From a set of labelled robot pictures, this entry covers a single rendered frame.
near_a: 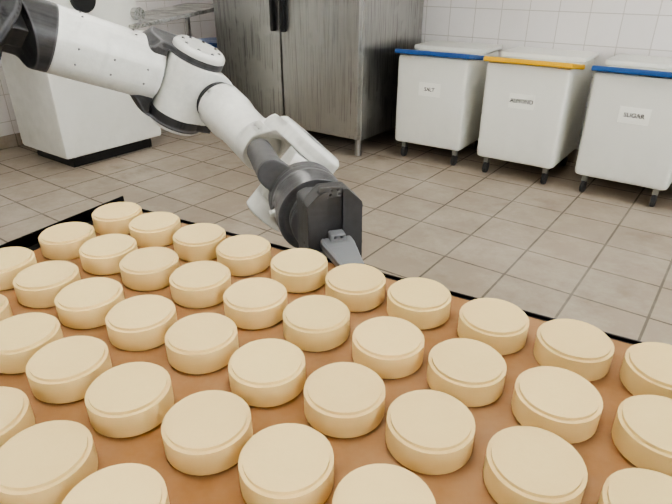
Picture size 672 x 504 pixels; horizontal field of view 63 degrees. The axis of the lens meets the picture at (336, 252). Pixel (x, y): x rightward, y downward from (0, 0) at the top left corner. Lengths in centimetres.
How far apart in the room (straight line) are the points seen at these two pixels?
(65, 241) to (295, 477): 35
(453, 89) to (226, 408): 364
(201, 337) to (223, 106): 48
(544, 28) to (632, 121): 110
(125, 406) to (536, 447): 23
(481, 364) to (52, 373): 27
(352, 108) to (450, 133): 71
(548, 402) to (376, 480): 12
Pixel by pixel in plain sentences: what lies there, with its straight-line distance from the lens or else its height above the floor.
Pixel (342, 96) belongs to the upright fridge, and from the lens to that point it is 405.
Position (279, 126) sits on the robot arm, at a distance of 73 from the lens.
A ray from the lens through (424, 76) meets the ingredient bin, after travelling 397.
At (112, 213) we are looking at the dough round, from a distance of 62.
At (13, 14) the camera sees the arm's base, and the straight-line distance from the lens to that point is 80.
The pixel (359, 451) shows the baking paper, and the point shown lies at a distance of 33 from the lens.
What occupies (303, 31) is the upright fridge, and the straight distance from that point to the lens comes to 419.
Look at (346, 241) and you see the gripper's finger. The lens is 53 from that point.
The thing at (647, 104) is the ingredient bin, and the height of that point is 59.
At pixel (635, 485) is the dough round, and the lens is 33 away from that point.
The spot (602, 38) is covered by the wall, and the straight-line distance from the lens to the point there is 424.
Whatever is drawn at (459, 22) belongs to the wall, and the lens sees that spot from 456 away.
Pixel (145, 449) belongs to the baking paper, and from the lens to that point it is 35.
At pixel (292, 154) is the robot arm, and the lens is 69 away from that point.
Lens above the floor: 124
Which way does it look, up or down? 27 degrees down
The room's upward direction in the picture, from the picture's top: straight up
